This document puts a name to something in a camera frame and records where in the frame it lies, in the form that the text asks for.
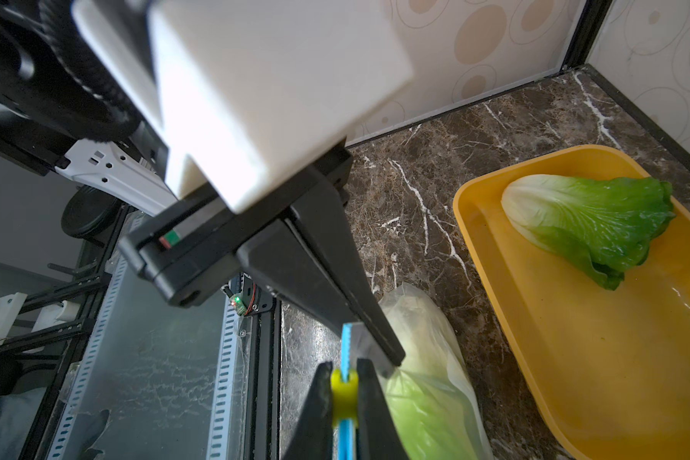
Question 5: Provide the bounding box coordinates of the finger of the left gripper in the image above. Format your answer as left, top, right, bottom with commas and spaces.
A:
236, 179, 406, 367

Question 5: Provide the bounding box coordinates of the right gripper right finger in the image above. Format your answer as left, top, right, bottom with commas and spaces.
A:
356, 358, 408, 460

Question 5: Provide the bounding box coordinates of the yellow plastic tray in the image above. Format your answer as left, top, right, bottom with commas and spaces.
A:
453, 145, 690, 459

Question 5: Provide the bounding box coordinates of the yellow zipper slider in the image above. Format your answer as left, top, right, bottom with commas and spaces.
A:
331, 369, 358, 427

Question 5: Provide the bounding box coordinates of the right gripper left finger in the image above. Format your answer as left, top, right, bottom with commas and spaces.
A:
284, 361, 334, 460

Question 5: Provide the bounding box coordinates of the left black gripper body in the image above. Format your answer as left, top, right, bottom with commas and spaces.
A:
118, 142, 352, 308

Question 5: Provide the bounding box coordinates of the chinese cabbage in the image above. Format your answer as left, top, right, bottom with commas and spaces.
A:
378, 286, 484, 460
500, 174, 676, 291

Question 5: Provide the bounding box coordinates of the clear zipper bag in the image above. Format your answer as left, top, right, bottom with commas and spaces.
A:
337, 281, 496, 460

